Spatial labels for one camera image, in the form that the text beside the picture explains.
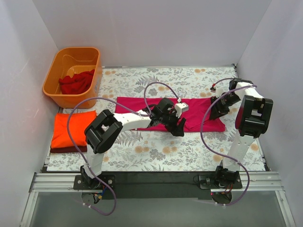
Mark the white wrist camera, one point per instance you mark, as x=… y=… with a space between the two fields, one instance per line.
x=217 y=92
x=181 y=108

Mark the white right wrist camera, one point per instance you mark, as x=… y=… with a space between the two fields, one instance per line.
x=217 y=92

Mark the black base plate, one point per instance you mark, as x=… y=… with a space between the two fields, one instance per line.
x=208 y=180
x=84 y=182

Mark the red t shirt in bin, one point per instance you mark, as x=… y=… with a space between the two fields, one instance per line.
x=77 y=84

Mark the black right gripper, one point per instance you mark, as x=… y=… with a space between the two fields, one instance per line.
x=218 y=107

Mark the orange plastic bin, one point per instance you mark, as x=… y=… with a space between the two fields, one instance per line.
x=70 y=61

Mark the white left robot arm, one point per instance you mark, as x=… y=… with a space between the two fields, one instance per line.
x=106 y=127

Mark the aluminium frame rail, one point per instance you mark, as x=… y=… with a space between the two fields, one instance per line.
x=63 y=182

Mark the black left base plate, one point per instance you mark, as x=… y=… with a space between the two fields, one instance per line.
x=84 y=182

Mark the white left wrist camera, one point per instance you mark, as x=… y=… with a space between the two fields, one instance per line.
x=181 y=108

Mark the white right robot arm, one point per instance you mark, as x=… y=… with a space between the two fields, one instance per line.
x=252 y=120

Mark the folded orange t shirt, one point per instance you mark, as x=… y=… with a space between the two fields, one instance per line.
x=66 y=130

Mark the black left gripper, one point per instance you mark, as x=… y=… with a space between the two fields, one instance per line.
x=174 y=123

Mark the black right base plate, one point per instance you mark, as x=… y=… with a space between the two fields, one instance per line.
x=208 y=180

